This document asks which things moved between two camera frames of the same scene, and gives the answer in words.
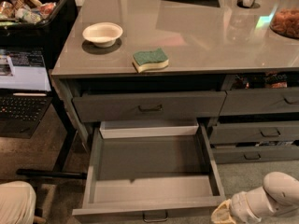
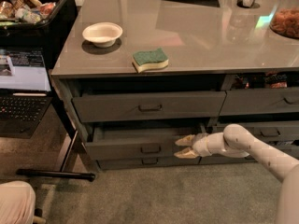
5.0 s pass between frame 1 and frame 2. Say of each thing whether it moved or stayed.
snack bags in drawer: stayed
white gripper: moved
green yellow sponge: stayed
